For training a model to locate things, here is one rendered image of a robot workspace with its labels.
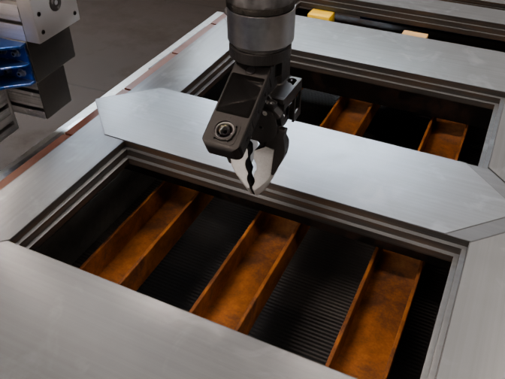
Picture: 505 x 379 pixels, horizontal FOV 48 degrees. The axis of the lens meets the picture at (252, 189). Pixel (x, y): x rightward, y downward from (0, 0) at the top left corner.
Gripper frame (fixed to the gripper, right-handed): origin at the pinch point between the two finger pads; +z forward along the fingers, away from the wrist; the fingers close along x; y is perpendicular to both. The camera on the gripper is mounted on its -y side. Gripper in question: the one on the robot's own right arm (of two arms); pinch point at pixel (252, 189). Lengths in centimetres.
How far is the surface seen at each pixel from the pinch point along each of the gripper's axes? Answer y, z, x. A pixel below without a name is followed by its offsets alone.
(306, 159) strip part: 17.1, 5.8, -1.4
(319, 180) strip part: 12.7, 5.8, -5.2
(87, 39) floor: 185, 91, 193
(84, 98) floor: 130, 91, 151
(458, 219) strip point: 12.8, 5.8, -25.9
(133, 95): 22.0, 5.7, 35.1
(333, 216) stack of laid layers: 8.3, 8.0, -9.2
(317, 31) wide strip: 64, 6, 14
